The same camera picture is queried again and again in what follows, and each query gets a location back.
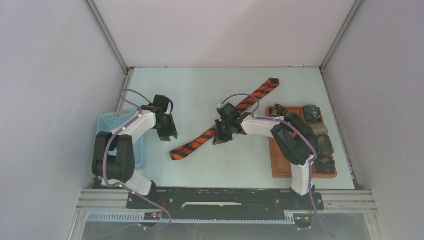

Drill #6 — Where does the dark floral rolled tie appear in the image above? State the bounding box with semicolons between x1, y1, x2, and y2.
313;156;336;174

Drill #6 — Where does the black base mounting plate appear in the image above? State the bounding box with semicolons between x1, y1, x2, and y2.
126;187;324;221

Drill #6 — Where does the brown floral rolled tie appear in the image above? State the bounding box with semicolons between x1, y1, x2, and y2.
269;103;288;117

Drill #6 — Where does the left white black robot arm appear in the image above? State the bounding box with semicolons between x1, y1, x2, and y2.
92;95;178;208

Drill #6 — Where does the light blue plastic basket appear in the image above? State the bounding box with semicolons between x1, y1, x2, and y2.
97;108;148;170

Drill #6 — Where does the dark green rolled tie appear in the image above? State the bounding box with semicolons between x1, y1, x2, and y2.
317;135;335;156

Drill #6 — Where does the gold patterned rolled tie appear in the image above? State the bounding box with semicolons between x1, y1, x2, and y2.
309;123;329;137

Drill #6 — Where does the orange navy striped tie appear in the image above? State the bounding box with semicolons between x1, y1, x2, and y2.
169;78;280;161

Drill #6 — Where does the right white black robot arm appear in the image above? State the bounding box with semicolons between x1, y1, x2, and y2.
213;103;318;209

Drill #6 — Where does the white slotted cable duct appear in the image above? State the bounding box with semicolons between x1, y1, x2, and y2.
86;211;295;225

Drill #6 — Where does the brown wooden divided tray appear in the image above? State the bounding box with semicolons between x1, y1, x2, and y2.
265;106;338;179

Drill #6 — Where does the blue patterned rolled tie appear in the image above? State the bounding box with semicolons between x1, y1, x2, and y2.
303;104;323;123

